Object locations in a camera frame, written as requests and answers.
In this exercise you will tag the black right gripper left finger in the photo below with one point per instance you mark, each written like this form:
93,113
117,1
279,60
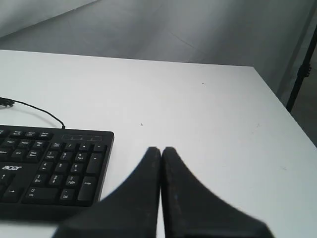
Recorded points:
130,211

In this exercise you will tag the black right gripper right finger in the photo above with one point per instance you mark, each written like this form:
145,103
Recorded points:
190,210

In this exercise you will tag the black acer keyboard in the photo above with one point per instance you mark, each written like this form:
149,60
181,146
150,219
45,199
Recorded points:
51,174

